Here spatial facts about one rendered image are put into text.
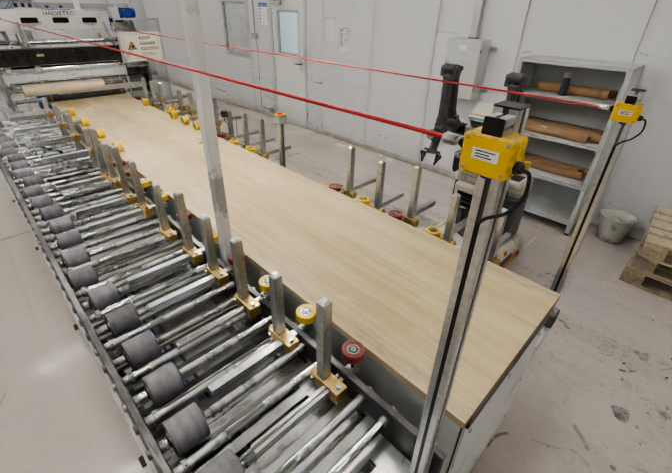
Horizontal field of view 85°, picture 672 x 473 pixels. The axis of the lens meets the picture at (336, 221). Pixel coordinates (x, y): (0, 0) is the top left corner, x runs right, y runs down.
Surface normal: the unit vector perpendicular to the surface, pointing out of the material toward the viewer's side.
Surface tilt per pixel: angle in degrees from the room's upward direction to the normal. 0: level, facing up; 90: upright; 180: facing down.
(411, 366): 0
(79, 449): 0
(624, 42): 90
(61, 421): 0
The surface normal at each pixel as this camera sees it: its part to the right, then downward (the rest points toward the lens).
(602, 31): -0.71, 0.34
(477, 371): 0.02, -0.87
